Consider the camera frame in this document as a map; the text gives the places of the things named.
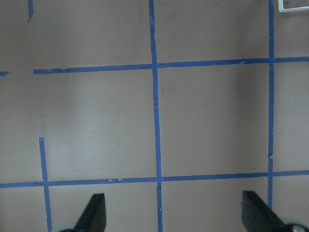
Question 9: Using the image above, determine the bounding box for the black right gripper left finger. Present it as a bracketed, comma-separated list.
[75, 193, 107, 232]

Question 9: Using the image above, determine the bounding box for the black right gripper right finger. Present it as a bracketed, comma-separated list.
[242, 190, 285, 232]

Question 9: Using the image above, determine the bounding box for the white wire cup rack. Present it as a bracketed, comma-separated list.
[278, 0, 309, 13]

